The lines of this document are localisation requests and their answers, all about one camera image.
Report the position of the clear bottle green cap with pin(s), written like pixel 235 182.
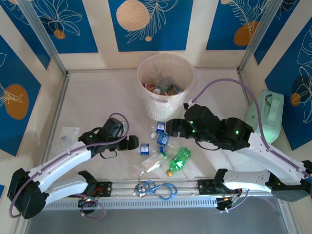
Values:
pixel 165 83
pixel 153 162

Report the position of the blue label bottle white cap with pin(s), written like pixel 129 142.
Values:
pixel 162 139

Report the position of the green bottle yellow cap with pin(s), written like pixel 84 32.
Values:
pixel 179 159

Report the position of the clear bottle white cap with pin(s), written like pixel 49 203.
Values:
pixel 157 91

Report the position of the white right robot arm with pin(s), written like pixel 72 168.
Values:
pixel 268 158

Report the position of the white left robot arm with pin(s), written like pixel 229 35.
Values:
pixel 63 161

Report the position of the white plastic bin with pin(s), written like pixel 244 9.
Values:
pixel 165 112

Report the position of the mint green case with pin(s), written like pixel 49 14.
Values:
pixel 273 117

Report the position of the clear plastic wrapper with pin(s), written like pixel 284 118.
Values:
pixel 61 145

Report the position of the blue stethoscope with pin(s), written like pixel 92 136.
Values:
pixel 156 189

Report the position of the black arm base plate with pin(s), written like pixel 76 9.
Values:
pixel 104 189
pixel 204 187

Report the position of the aluminium mounting rail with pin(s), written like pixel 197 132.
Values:
pixel 156 202

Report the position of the aluminium frame post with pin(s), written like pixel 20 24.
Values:
pixel 258 36
pixel 41 31

